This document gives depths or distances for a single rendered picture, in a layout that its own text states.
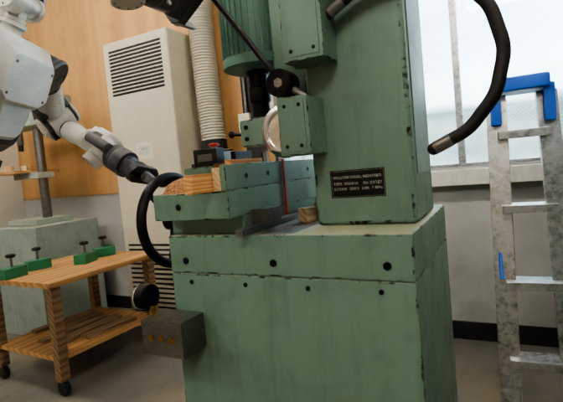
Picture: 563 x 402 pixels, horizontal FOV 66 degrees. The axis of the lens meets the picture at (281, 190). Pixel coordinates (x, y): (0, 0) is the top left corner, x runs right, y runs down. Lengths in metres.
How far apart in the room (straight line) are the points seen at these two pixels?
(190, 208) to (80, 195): 2.73
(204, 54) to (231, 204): 1.82
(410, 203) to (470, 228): 1.41
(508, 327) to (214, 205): 1.08
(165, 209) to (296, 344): 0.41
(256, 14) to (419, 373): 0.86
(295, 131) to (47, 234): 2.44
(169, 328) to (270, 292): 0.24
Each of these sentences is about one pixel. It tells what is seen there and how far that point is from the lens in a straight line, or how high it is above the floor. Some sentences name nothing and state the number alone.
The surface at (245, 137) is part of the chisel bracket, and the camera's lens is 1.14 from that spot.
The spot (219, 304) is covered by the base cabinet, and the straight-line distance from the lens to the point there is 1.02.
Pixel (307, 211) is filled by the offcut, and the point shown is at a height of 0.83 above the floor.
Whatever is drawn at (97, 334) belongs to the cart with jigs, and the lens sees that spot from 2.45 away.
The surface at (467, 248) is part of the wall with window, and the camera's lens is 2.32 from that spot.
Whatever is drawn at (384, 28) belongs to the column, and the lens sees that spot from 0.95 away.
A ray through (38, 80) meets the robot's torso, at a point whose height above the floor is 1.22.
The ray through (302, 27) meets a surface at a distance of 0.92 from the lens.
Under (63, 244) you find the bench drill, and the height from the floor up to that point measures 0.57.
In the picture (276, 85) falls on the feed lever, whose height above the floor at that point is 1.12.
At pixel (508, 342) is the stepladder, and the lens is 1.65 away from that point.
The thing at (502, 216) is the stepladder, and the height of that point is 0.71.
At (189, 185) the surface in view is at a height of 0.92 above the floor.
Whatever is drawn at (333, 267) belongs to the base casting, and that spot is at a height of 0.73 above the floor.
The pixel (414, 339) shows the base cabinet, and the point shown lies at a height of 0.61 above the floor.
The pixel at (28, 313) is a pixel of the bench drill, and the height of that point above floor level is 0.15.
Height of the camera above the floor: 0.94
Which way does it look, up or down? 3 degrees down
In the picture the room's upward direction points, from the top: 5 degrees counter-clockwise
